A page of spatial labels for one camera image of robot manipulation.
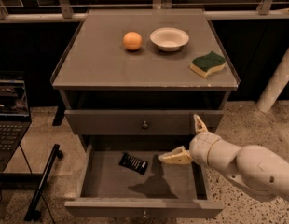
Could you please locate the closed top drawer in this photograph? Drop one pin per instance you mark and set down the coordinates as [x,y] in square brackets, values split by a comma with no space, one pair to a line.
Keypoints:
[129,122]

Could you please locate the black rxbar chocolate bar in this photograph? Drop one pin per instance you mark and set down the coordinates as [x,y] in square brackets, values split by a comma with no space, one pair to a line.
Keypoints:
[133,163]

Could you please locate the metal railing frame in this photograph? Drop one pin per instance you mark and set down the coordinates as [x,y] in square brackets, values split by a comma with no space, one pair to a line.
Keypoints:
[150,6]

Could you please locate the open middle drawer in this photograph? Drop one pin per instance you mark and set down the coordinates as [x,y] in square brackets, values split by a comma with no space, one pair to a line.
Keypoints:
[107,189]

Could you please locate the black laptop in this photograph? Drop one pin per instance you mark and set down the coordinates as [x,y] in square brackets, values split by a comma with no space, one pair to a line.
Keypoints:
[15,117]

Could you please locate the grey drawer cabinet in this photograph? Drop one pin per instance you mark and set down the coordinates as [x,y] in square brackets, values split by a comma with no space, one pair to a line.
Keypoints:
[98,73]

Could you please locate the green yellow sponge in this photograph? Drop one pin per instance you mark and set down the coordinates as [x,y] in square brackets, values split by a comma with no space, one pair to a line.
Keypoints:
[207,64]

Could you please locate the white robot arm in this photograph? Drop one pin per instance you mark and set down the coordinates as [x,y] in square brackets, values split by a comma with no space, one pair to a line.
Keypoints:
[255,170]

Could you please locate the orange fruit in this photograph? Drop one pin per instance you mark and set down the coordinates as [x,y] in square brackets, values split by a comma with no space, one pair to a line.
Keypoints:
[132,41]

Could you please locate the black stand leg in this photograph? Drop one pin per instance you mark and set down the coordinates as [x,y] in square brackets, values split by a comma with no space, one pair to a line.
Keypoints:
[41,180]

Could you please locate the white bowl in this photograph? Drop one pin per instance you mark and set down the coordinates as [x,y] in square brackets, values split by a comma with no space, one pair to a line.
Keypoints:
[169,39]

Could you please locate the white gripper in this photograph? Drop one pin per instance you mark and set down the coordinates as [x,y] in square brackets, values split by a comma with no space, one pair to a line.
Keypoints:
[202,148]

